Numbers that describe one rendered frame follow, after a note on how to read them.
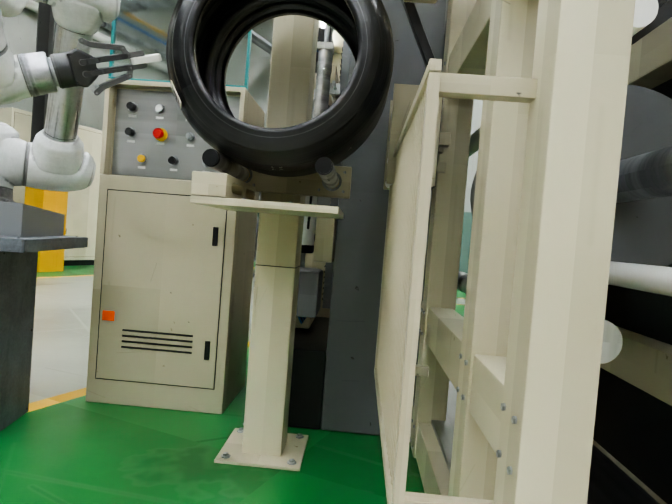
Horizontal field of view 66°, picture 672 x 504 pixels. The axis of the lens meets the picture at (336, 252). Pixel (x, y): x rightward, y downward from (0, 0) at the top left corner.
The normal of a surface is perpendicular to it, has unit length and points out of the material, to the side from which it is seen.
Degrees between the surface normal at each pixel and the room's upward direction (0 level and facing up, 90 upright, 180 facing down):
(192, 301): 90
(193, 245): 90
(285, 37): 90
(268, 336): 90
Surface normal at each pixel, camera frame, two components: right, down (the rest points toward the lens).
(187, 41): -0.23, 0.02
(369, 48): 0.14, 0.04
